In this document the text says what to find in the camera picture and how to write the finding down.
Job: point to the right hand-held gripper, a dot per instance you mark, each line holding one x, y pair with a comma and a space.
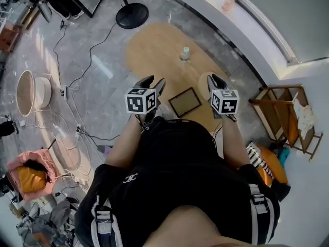
225, 102

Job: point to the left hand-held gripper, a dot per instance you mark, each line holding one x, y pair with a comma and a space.
140, 100

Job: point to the small dark picture frame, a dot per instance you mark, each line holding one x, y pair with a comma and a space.
185, 102

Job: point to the person's right forearm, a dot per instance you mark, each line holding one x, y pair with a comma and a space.
235, 140

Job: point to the person's left forearm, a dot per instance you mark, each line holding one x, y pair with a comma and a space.
123, 143

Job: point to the oval wooden table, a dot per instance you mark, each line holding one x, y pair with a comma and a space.
154, 48

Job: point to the clear plastic water bottle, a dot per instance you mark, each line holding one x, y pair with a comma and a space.
184, 54

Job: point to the wooden folding rack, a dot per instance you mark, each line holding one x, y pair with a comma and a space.
272, 112

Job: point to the black standing fan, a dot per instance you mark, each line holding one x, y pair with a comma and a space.
132, 15

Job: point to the purple cloth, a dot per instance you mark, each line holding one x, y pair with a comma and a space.
105, 148

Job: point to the black white striped pillow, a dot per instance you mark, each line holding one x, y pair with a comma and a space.
257, 158

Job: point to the white power strip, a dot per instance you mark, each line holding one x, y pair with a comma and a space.
79, 128
64, 92

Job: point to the person's black shirt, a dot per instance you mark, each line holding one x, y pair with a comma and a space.
180, 168

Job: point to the white cloth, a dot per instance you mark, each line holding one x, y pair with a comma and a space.
304, 114

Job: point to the teal cloth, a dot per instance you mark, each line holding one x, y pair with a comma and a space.
284, 154

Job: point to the black glass-door cabinet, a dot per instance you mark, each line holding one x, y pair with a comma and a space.
90, 8

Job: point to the orange floor cushion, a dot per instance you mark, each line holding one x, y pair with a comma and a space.
276, 167

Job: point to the grey roller blind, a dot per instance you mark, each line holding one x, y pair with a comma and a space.
295, 14

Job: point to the round white tub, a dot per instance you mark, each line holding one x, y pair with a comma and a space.
25, 94

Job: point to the grey pod-shaped device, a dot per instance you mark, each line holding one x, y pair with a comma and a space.
45, 11

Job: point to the pink padded chair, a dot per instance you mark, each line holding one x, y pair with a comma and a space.
48, 163

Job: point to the low wooden platform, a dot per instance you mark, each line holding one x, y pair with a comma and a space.
29, 18

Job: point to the black cloth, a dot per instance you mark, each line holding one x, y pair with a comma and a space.
38, 166

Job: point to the person's bare chest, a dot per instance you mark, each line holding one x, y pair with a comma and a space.
195, 228

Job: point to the brown wooden cabinet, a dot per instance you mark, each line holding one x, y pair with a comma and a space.
10, 37

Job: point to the grey clothing pile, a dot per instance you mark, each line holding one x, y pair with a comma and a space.
46, 222

